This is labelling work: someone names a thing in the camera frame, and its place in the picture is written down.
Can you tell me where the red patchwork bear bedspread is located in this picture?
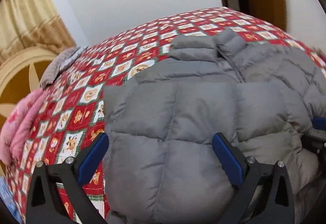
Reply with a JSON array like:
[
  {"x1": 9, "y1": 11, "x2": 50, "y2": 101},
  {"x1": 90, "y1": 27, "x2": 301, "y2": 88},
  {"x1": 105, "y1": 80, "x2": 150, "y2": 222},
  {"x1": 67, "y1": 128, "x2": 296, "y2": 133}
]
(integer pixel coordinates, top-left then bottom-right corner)
[{"x1": 7, "y1": 7, "x2": 325, "y2": 215}]

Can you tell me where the pink folded blanket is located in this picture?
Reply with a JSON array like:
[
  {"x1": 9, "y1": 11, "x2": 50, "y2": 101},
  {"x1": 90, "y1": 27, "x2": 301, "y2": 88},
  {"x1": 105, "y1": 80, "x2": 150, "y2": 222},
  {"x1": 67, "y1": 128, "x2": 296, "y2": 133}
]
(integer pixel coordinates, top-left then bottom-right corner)
[{"x1": 1, "y1": 88, "x2": 47, "y2": 166}]

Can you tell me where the blue printed cloth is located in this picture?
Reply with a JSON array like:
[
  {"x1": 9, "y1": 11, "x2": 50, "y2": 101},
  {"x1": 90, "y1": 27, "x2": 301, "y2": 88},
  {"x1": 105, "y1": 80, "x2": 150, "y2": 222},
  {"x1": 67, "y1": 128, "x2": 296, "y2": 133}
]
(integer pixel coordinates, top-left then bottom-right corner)
[{"x1": 1, "y1": 176, "x2": 23, "y2": 223}]

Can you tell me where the striped grey pillow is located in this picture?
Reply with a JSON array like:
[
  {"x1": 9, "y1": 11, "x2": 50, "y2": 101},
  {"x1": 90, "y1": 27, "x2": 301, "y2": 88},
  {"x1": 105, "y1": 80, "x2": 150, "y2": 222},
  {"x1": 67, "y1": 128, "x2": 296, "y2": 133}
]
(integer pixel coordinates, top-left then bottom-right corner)
[{"x1": 39, "y1": 45, "x2": 88, "y2": 89}]

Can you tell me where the grey puffer jacket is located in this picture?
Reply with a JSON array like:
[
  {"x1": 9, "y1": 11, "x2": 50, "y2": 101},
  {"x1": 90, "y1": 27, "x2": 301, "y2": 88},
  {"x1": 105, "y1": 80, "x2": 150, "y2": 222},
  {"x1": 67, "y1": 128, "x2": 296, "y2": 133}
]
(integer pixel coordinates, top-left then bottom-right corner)
[{"x1": 103, "y1": 29, "x2": 325, "y2": 223}]

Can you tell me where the cream round wooden headboard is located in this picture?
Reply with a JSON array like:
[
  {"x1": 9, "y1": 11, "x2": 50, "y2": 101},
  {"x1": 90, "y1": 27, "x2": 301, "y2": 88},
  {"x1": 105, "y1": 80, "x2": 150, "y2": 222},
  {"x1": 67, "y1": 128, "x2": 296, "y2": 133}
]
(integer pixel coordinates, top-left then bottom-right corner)
[{"x1": 0, "y1": 46, "x2": 59, "y2": 176}]

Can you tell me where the beige patterned curtain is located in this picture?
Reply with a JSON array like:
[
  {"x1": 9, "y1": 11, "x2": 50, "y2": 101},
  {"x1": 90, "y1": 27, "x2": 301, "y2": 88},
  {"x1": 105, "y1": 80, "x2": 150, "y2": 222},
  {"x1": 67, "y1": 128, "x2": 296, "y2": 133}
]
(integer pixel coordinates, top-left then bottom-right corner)
[{"x1": 1, "y1": 0, "x2": 76, "y2": 63}]

